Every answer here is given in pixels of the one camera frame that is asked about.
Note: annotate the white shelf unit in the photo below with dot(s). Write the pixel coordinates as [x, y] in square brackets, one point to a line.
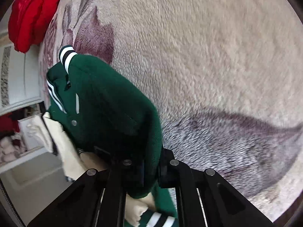
[17, 145]

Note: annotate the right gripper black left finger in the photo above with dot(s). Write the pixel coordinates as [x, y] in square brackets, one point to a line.
[97, 198]

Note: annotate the red puffy garment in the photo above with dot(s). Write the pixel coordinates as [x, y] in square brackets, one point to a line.
[28, 22]

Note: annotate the floral plush bed blanket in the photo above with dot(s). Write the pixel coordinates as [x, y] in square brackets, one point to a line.
[225, 76]

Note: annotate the green and cream varsity jacket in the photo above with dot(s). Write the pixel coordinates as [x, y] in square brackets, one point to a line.
[96, 117]

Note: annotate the white patterned wardrobe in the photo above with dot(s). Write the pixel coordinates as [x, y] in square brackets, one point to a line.
[20, 81]

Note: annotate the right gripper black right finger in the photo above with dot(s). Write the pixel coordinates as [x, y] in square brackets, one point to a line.
[205, 198]

